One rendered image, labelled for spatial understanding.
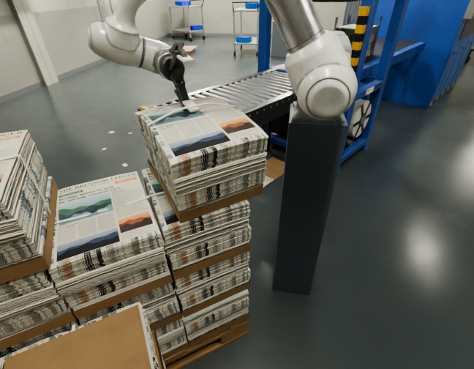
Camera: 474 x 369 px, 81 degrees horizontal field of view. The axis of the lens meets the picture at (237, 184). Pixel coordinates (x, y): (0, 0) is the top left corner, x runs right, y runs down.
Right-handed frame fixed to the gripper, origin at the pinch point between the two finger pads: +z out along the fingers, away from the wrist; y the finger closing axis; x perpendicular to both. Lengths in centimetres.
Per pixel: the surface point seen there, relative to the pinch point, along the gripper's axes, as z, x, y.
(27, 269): 19, 50, 30
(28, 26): -537, 102, 49
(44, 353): 26, 56, 55
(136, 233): 16.3, 25.2, 33.2
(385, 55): -94, -201, 32
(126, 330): 30, 35, 55
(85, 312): 21, 45, 53
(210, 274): 20, 6, 60
